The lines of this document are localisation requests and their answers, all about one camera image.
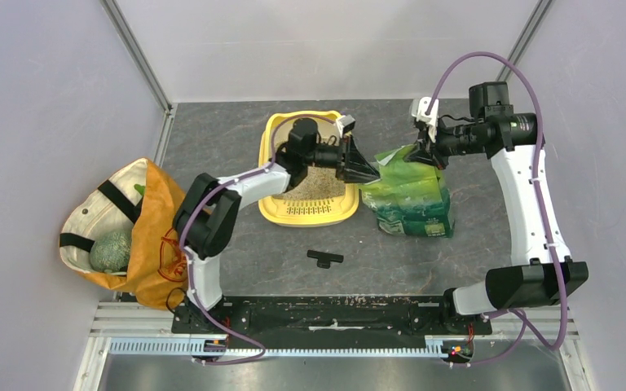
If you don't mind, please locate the green litter bag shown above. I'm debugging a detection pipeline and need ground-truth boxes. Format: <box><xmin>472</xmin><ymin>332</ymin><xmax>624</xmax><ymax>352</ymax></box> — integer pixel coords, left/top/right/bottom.
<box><xmin>359</xmin><ymin>145</ymin><xmax>454</xmax><ymax>238</ymax></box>

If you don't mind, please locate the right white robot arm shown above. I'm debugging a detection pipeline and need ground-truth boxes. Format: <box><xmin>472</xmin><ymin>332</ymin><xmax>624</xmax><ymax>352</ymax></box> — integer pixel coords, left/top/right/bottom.
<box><xmin>407</xmin><ymin>81</ymin><xmax>589</xmax><ymax>333</ymax></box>

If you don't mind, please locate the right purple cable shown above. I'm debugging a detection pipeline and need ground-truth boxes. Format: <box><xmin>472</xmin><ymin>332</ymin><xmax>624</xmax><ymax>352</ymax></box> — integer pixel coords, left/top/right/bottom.
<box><xmin>426</xmin><ymin>51</ymin><xmax>569</xmax><ymax>369</ymax></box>

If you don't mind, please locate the aluminium frame rail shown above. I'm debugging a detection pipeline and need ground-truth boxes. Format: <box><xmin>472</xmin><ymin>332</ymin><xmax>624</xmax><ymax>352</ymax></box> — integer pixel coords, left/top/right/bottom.
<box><xmin>90</xmin><ymin>302</ymin><xmax>560</xmax><ymax>340</ymax></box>

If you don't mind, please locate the yellow litter box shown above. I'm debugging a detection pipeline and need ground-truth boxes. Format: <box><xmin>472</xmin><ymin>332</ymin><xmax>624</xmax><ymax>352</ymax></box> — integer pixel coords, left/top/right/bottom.
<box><xmin>258</xmin><ymin>111</ymin><xmax>359</xmax><ymax>228</ymax></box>

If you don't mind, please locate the orange tote bag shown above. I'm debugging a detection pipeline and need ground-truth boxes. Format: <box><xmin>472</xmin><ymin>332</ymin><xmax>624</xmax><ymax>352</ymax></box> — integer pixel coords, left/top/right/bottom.
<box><xmin>59</xmin><ymin>158</ymin><xmax>187</xmax><ymax>310</ymax></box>

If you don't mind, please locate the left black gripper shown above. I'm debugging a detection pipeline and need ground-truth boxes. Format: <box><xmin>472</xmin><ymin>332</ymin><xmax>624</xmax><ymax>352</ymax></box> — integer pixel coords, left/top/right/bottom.
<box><xmin>303</xmin><ymin>134</ymin><xmax>379</xmax><ymax>184</ymax></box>

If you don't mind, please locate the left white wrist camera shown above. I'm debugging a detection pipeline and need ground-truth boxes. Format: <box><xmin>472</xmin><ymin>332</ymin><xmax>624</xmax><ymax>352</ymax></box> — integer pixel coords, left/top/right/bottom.
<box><xmin>335</xmin><ymin>115</ymin><xmax>355</xmax><ymax>138</ymax></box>

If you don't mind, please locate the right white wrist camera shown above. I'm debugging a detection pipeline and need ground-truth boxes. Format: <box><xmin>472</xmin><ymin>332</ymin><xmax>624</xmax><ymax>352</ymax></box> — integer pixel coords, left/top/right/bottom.
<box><xmin>410</xmin><ymin>96</ymin><xmax>439</xmax><ymax>143</ymax></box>

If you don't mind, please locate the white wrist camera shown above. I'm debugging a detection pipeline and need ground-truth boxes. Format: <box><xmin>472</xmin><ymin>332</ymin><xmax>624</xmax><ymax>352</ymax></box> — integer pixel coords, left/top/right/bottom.
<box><xmin>410</xmin><ymin>96</ymin><xmax>439</xmax><ymax>143</ymax></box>
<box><xmin>335</xmin><ymin>115</ymin><xmax>355</xmax><ymax>138</ymax></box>

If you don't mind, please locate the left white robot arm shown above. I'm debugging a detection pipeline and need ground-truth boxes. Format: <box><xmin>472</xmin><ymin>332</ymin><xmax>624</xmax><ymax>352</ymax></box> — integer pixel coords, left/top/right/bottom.
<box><xmin>173</xmin><ymin>114</ymin><xmax>380</xmax><ymax>333</ymax></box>

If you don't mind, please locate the green round melon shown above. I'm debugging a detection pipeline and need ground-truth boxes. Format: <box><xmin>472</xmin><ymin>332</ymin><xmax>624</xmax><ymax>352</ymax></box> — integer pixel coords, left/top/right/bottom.
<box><xmin>90</xmin><ymin>229</ymin><xmax>132</xmax><ymax>274</ymax></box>

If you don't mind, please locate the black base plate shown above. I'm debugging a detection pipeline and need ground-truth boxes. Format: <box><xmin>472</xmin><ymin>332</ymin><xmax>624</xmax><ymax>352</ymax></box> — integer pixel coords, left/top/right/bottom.
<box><xmin>171</xmin><ymin>294</ymin><xmax>493</xmax><ymax>351</ymax></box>

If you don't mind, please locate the slotted cable duct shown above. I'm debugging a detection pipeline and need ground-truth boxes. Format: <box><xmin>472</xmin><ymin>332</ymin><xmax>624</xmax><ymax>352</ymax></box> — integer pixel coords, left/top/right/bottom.
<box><xmin>109</xmin><ymin>337</ymin><xmax>448</xmax><ymax>358</ymax></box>

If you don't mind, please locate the black plastic clip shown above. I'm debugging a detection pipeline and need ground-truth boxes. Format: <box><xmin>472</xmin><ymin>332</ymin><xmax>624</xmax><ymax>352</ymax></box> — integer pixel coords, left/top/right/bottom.
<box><xmin>306</xmin><ymin>249</ymin><xmax>344</xmax><ymax>269</ymax></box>

